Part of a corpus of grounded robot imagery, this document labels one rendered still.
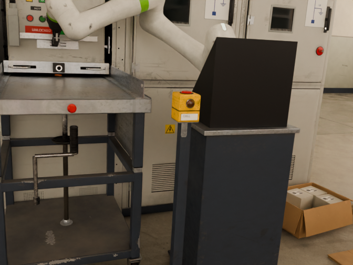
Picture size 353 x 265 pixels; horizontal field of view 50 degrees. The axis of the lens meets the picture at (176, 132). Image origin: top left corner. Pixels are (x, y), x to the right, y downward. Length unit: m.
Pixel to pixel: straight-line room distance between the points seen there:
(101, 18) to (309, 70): 1.50
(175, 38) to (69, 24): 0.52
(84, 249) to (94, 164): 0.64
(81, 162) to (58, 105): 0.83
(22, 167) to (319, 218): 1.69
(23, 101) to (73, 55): 0.77
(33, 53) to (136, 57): 0.54
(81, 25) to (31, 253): 0.98
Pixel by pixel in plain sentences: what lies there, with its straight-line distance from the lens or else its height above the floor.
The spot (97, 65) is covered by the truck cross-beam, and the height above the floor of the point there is 0.91.
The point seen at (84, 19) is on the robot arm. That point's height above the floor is 1.14.
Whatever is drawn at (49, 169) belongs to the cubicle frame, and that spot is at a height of 0.34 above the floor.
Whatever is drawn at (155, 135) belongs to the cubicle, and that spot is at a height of 0.51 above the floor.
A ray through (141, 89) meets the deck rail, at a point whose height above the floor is 0.88.
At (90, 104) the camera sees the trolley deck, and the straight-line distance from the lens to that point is 1.48.
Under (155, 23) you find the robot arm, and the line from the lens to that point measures 1.97.
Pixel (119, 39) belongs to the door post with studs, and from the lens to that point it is 2.17.
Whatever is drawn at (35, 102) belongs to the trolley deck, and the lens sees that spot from 1.46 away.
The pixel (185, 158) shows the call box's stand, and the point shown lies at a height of 0.66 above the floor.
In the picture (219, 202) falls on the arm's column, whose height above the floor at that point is 0.44.
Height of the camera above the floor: 1.09
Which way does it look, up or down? 14 degrees down
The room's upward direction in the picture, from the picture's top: 3 degrees clockwise
